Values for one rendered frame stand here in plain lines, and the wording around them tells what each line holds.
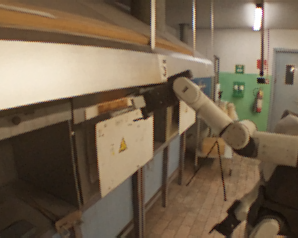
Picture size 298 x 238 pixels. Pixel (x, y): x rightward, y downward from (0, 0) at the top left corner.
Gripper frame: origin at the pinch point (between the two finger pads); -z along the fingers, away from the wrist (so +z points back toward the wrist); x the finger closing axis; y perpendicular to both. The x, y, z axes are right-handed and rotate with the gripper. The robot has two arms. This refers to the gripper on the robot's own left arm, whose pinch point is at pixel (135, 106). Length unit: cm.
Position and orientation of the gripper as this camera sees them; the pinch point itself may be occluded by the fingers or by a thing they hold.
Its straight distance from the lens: 90.3
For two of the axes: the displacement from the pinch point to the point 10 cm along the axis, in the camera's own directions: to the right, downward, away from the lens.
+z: 8.4, -2.5, -4.8
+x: -3.2, -9.5, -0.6
